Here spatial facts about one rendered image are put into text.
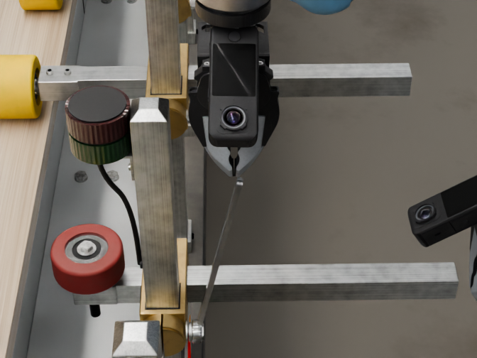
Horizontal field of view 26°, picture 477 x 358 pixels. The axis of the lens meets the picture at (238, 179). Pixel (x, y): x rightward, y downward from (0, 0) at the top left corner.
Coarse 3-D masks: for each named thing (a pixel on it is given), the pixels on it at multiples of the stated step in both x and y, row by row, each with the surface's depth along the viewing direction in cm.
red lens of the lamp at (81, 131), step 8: (72, 96) 96; (128, 104) 95; (128, 112) 95; (72, 120) 94; (112, 120) 94; (120, 120) 94; (128, 120) 95; (72, 128) 94; (80, 128) 94; (88, 128) 93; (96, 128) 93; (104, 128) 93; (112, 128) 94; (120, 128) 95; (128, 128) 96; (72, 136) 95; (80, 136) 94; (88, 136) 94; (96, 136) 94; (104, 136) 94; (112, 136) 94; (120, 136) 95
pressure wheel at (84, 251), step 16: (80, 224) 116; (96, 224) 116; (64, 240) 114; (80, 240) 115; (96, 240) 115; (112, 240) 114; (64, 256) 113; (80, 256) 113; (96, 256) 113; (112, 256) 113; (64, 272) 111; (80, 272) 111; (96, 272) 111; (112, 272) 112; (64, 288) 113; (80, 288) 112; (96, 288) 112
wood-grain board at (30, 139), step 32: (0, 0) 152; (64, 0) 152; (0, 32) 146; (32, 32) 146; (64, 32) 146; (64, 64) 144; (0, 128) 130; (32, 128) 130; (0, 160) 125; (32, 160) 125; (0, 192) 121; (32, 192) 121; (0, 224) 117; (32, 224) 118; (0, 256) 113; (0, 288) 110; (0, 320) 107; (0, 352) 104
